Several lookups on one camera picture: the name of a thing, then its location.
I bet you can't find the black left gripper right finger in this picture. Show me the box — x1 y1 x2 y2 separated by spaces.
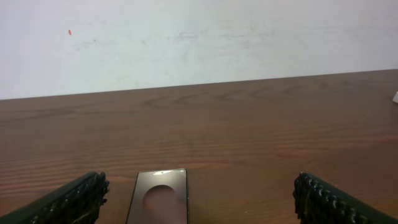
293 172 397 224

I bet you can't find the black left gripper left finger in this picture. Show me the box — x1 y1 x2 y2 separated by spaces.
1 172 109 224

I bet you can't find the white power strip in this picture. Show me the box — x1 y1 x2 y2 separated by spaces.
393 92 398 103

